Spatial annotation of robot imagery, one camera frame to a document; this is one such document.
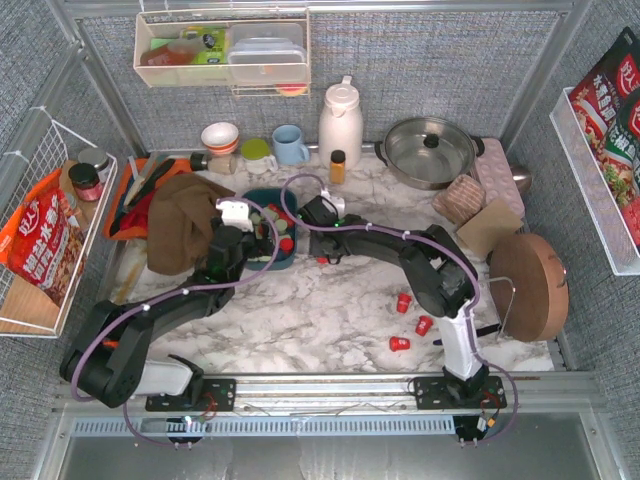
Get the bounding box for brown cloth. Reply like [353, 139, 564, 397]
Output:
[147, 173, 235, 276]

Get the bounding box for pink egg tray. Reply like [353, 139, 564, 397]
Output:
[471, 138, 525, 218]

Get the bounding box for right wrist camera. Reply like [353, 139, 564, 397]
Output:
[320, 188, 346, 218]

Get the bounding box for white orange bowl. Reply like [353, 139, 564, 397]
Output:
[201, 122, 239, 156]

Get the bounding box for red capsule in basket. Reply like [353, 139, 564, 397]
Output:
[279, 237, 295, 252]

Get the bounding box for white wire basket left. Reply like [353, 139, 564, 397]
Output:
[1, 106, 119, 338]

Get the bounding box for purple cable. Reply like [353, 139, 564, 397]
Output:
[69, 198, 281, 449]
[279, 173, 521, 446]

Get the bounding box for red seasoning packets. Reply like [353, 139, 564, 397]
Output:
[569, 27, 639, 245]

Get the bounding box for teal storage basket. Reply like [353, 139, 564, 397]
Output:
[243, 188, 298, 270]

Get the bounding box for cream wall shelf basket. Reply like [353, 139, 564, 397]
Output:
[133, 8, 311, 97]

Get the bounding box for red snack bag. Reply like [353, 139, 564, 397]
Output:
[1, 169, 84, 306]

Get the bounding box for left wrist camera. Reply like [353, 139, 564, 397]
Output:
[216, 199, 254, 232]

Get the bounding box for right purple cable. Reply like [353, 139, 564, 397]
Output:
[279, 173, 521, 446]

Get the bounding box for silver lidded jar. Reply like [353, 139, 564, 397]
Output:
[77, 147, 110, 183]

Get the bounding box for purple spoon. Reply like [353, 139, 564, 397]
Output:
[433, 324, 501, 346]

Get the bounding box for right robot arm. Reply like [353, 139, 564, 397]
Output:
[297, 196, 489, 405]

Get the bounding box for red cloth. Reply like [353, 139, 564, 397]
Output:
[117, 206, 149, 238]

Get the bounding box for white handled knife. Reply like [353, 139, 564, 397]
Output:
[123, 158, 155, 206]

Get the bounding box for red capsule far right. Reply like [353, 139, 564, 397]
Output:
[396, 292, 412, 314]

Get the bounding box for white mesh basket right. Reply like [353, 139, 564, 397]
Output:
[549, 87, 639, 276]

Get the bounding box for silver ladle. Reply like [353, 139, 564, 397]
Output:
[510, 164, 533, 195]

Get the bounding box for orange spice bottle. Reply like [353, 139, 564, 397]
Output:
[329, 150, 346, 184]

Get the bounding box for brown paper square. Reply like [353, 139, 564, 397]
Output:
[456, 198, 523, 259]

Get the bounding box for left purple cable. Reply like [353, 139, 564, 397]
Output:
[69, 198, 281, 449]

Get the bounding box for red capsule right middle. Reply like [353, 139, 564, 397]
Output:
[415, 315, 434, 337]

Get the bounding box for clear plastic containers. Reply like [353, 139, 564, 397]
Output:
[226, 22, 307, 85]

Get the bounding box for green lid cup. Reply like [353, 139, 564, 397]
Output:
[241, 138, 278, 175]

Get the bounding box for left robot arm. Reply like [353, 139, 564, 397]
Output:
[59, 225, 277, 408]

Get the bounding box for round wooden board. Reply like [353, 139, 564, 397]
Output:
[489, 233, 569, 343]

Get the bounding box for green packaged bottle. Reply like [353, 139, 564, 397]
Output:
[180, 25, 229, 65]

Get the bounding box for white thermos jug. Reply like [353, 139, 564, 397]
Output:
[318, 75, 364, 170]

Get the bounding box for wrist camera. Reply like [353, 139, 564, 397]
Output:
[320, 188, 346, 218]
[216, 199, 254, 232]

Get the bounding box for steel pot with lid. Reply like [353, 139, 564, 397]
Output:
[374, 117, 485, 191]

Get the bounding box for pepper grinder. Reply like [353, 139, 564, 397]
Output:
[189, 152, 237, 175]

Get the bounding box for red capsule right lower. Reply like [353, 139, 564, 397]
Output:
[389, 336, 411, 352]

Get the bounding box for blue mug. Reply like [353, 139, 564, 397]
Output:
[272, 125, 310, 166]

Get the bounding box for orange tray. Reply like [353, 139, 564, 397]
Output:
[102, 157, 166, 242]

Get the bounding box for striped pink cloth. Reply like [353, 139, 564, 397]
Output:
[432, 175, 486, 226]

